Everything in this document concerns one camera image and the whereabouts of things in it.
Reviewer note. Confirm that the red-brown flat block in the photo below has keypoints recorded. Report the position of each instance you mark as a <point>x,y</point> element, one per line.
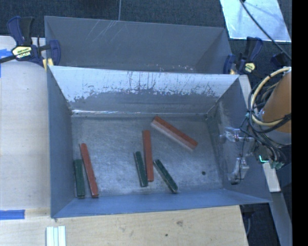
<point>89,170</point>
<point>175,133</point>
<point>147,155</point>

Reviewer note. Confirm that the dark green flat block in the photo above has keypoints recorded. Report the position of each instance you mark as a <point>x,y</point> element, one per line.
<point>141,170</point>
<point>79,179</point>
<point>166,177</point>

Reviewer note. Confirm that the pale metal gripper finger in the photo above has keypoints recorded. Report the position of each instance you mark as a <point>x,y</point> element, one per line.
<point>238,169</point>
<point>231,134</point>

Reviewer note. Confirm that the grey metal bin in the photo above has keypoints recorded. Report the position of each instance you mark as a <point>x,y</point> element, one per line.
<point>123,45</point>

